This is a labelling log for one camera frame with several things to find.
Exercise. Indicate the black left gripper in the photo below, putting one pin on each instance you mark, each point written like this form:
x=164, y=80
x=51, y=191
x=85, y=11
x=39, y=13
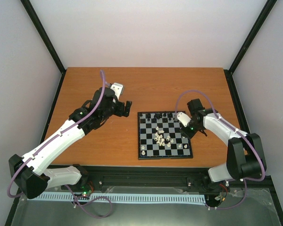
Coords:
x=120, y=111

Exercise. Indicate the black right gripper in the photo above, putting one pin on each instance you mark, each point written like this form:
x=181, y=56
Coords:
x=188, y=134

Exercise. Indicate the black white chessboard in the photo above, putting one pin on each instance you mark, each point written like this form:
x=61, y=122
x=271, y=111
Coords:
x=160, y=133

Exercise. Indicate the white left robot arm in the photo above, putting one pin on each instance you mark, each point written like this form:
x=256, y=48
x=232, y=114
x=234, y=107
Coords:
x=52, y=150

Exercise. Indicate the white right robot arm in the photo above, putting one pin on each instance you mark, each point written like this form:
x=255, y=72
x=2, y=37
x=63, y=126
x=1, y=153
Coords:
x=245, y=157

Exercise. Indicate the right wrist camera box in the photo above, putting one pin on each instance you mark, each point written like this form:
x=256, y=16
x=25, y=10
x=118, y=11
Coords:
x=183, y=118

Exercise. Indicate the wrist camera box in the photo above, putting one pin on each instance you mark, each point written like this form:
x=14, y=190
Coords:
x=117, y=88
x=183, y=118

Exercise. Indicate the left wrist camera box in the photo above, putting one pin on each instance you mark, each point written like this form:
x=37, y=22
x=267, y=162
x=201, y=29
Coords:
x=117, y=88

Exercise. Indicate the black aluminium frame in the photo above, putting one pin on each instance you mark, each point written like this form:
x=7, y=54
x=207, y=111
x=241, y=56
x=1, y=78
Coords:
x=150, y=176

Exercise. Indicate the light blue slotted cable duct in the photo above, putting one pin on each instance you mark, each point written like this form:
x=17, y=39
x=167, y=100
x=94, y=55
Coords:
x=194, y=199

